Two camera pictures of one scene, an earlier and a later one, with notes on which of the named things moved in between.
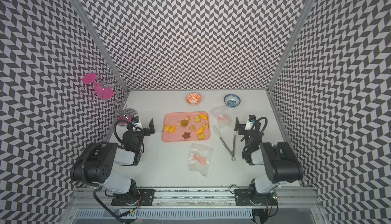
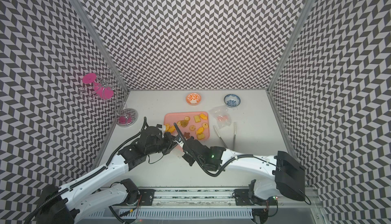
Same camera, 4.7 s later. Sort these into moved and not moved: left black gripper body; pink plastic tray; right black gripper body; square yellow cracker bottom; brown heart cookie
Moved: left black gripper body; right black gripper body
Not moved: square yellow cracker bottom; pink plastic tray; brown heart cookie
